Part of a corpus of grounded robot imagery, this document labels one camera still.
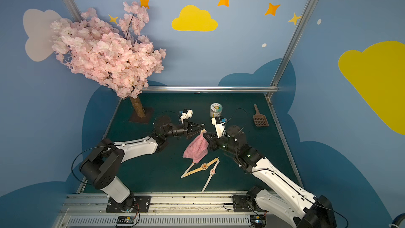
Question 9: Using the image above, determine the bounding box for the pink cloth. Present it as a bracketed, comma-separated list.
[182, 134, 209, 164]

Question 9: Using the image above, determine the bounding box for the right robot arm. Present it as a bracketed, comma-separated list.
[203, 126, 337, 228]

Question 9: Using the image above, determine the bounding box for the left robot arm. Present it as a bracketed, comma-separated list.
[79, 116, 205, 213]

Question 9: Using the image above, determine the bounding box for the jar with sunflower lid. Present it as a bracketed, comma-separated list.
[210, 102, 223, 118]

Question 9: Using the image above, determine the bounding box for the brown litter scoop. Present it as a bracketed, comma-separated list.
[253, 104, 269, 127]

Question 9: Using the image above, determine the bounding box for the right circuit board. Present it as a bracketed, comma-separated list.
[250, 215, 266, 228]

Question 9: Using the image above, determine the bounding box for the circuit board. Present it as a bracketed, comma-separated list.
[250, 215, 266, 228]
[115, 215, 136, 228]

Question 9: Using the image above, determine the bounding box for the pink blossom tree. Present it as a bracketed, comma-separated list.
[50, 1, 166, 99]

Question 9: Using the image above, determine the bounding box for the left circuit board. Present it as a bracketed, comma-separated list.
[115, 215, 136, 228]

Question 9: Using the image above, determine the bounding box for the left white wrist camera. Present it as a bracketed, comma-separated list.
[179, 109, 193, 124]

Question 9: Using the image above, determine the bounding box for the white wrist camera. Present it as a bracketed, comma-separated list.
[212, 116, 227, 139]
[179, 109, 193, 124]

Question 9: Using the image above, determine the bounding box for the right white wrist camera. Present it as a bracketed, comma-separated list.
[212, 116, 227, 139]

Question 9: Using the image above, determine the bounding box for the gold strap watch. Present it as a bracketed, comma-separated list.
[185, 157, 219, 177]

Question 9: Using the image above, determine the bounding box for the white strap watch right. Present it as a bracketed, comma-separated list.
[201, 159, 220, 192]

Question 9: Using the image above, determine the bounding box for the white strap watch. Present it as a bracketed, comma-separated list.
[201, 159, 220, 192]
[180, 162, 196, 178]

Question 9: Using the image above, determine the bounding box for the white strap watch left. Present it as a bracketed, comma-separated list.
[180, 162, 196, 178]

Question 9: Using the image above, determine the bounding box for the back aluminium frame bar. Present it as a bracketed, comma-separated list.
[142, 85, 278, 93]

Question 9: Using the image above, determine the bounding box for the brown tree base plate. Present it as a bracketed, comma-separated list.
[129, 107, 155, 124]

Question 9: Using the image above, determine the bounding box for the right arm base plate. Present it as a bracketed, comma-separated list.
[232, 194, 273, 214]

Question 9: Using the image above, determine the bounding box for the aluminium front rail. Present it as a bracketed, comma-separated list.
[54, 191, 292, 228]

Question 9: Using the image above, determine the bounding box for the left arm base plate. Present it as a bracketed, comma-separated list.
[105, 194, 151, 213]

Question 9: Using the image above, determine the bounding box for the right aluminium frame post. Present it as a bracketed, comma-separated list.
[266, 0, 319, 101]

